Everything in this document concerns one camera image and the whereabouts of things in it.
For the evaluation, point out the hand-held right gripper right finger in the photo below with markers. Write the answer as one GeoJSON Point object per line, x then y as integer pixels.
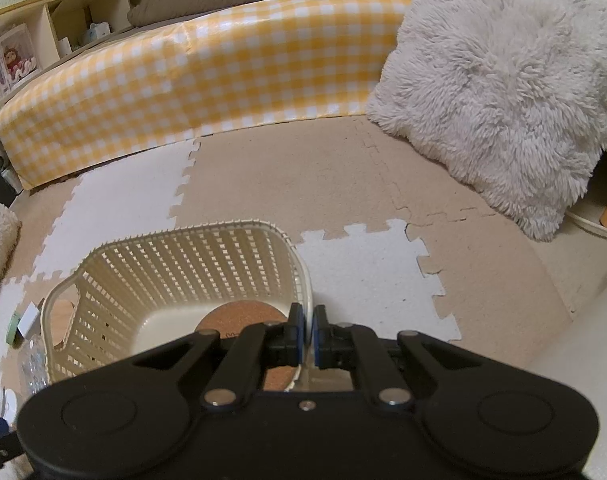
{"type": "Point", "coordinates": [319, 335]}

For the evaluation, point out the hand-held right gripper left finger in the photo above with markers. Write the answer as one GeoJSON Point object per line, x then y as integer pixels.
{"type": "Point", "coordinates": [296, 332]}

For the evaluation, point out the round cork coaster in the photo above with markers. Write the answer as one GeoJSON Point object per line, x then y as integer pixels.
{"type": "Point", "coordinates": [243, 317]}

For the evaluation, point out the clear plastic container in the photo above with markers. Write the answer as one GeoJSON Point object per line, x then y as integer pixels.
{"type": "Point", "coordinates": [32, 365]}

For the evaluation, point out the cream plastic lattice basket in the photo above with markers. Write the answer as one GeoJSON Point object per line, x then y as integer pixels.
{"type": "Point", "coordinates": [183, 265]}

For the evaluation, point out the white round cap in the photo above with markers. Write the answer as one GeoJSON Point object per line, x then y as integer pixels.
{"type": "Point", "coordinates": [6, 402]}

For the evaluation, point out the white foam mat tile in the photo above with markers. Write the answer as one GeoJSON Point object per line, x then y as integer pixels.
{"type": "Point", "coordinates": [373, 280]}
{"type": "Point", "coordinates": [128, 195]}

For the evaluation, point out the small green box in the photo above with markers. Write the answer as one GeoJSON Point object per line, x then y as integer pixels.
{"type": "Point", "coordinates": [14, 327]}

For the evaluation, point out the small white box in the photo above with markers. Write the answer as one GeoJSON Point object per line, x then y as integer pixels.
{"type": "Point", "coordinates": [29, 317]}

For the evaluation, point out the tan foam mat tile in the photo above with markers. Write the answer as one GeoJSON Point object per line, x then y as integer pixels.
{"type": "Point", "coordinates": [508, 270]}
{"type": "Point", "coordinates": [293, 175]}
{"type": "Point", "coordinates": [418, 165]}

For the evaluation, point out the yellow gingham bed side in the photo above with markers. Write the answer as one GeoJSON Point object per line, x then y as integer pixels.
{"type": "Point", "coordinates": [208, 75]}

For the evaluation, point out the white fluffy cushion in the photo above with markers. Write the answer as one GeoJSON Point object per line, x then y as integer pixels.
{"type": "Point", "coordinates": [508, 90]}

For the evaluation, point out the white tissue box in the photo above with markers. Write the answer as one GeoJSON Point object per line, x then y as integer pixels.
{"type": "Point", "coordinates": [96, 32]}

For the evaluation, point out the doll in clear case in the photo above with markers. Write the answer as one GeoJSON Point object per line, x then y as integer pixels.
{"type": "Point", "coordinates": [13, 55]}

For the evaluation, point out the wooden shelf unit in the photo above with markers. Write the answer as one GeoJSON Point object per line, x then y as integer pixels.
{"type": "Point", "coordinates": [43, 25]}

